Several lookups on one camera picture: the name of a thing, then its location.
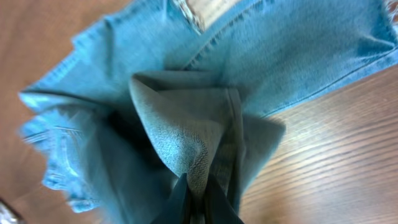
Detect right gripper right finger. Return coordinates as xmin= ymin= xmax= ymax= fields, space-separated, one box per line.
xmin=203 ymin=175 xmax=243 ymax=224

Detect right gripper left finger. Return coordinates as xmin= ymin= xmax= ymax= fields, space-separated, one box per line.
xmin=151 ymin=174 xmax=190 ymax=224

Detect light blue denim jeans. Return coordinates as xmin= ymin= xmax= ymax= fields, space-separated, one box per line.
xmin=19 ymin=0 xmax=397 ymax=223

